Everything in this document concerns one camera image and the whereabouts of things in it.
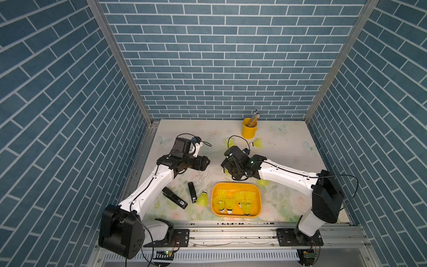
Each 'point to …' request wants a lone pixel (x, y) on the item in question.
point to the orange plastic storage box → (237, 212)
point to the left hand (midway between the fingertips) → (207, 160)
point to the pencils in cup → (256, 116)
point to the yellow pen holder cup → (248, 132)
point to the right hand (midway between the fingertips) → (224, 166)
